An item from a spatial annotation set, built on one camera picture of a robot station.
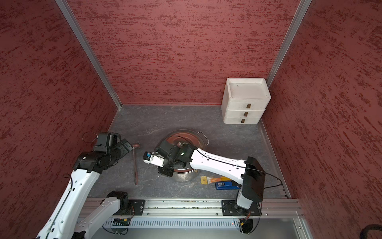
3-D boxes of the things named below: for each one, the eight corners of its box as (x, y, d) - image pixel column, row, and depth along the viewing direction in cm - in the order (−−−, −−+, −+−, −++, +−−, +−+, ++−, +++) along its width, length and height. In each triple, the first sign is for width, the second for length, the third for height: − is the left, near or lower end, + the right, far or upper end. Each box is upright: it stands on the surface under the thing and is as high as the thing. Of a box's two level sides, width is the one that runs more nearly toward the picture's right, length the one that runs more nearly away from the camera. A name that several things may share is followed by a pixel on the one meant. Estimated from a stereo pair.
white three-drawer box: (223, 125, 112) (230, 99, 91) (220, 104, 127) (225, 77, 106) (258, 125, 112) (274, 99, 91) (251, 104, 127) (263, 78, 106)
